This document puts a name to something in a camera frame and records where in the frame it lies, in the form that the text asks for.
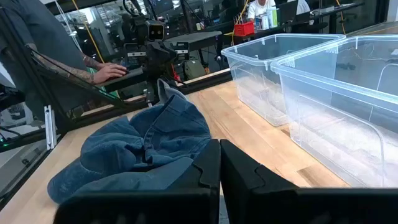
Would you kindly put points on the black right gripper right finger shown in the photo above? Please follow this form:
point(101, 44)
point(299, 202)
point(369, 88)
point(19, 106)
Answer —
point(264, 205)

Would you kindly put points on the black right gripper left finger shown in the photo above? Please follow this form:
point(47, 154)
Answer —
point(186, 205)

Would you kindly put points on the blue denim cap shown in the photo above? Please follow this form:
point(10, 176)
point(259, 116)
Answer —
point(168, 130)

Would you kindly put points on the person's forearm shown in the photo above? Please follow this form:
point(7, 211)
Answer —
point(62, 70)

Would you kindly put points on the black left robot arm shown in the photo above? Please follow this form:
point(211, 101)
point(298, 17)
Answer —
point(135, 34)

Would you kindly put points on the clear plastic container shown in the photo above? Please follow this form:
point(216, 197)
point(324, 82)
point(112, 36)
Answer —
point(342, 124)
point(248, 77)

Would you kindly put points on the green backpack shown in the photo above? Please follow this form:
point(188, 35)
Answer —
point(194, 69)

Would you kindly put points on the black background desk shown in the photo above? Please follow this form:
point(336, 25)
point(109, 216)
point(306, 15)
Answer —
point(192, 40)

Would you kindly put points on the dark grey desk tray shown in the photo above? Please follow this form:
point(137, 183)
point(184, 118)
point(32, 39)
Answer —
point(124, 82)

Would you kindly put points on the person's hand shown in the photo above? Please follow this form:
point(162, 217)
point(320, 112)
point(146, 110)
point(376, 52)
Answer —
point(110, 72)

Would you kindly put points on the red basket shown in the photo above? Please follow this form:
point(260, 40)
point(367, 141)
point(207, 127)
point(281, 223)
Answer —
point(244, 29)

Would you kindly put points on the person in white shirt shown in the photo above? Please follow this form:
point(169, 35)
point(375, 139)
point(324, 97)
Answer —
point(259, 8)

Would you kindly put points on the white bottles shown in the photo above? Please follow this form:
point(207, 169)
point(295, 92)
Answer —
point(269, 18)

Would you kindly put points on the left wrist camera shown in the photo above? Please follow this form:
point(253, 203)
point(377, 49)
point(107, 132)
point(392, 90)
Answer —
point(155, 31)

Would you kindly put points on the silver metal bracket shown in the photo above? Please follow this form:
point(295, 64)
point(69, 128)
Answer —
point(49, 127)

